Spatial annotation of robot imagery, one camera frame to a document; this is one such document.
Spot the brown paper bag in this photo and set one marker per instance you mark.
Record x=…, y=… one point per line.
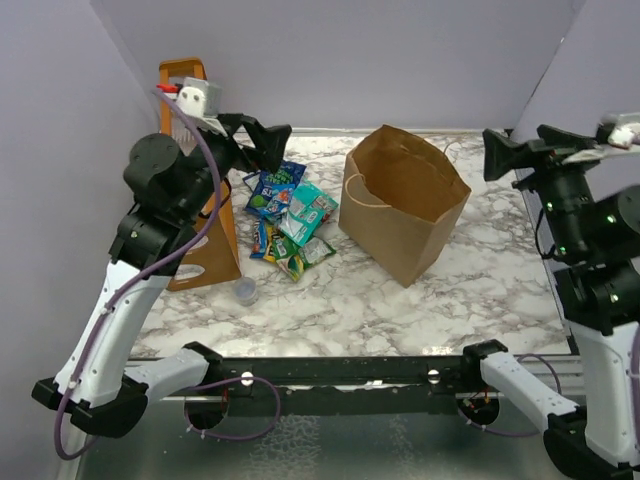
x=401, y=198

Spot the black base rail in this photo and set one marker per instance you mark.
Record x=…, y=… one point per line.
x=339, y=386

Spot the orange wooden rack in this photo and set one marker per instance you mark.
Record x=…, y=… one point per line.
x=214, y=259

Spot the small blue candy bar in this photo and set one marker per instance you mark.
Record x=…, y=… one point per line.
x=260, y=238

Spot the blue Burts crisps packet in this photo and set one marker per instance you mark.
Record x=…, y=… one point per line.
x=289, y=173

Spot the green yellow snack packet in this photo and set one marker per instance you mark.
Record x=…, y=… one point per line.
x=295, y=260

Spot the yellow M&M's packet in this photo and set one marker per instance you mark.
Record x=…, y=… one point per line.
x=272, y=245

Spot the dark blue snack packet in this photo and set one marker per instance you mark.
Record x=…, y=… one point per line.
x=252, y=181

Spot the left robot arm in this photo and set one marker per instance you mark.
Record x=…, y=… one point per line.
x=95, y=388

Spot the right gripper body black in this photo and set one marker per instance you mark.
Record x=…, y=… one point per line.
x=556, y=181

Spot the small clear plastic cup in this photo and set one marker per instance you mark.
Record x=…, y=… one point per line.
x=245, y=291

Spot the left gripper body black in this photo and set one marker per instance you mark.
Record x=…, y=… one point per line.
x=227, y=153

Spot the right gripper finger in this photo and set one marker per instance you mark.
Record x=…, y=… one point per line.
x=502, y=155
x=558, y=138

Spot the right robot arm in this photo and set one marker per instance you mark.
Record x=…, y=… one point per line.
x=596, y=243

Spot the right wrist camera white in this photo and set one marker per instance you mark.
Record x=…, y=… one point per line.
x=616, y=135

